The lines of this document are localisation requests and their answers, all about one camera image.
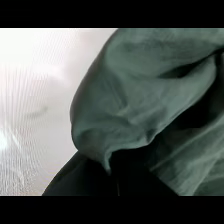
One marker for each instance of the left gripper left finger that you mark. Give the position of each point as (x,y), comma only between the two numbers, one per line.
(83,180)

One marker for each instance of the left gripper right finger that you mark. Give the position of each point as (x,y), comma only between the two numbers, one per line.
(136,180)

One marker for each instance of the dark green garment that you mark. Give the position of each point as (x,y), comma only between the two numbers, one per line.
(133,86)

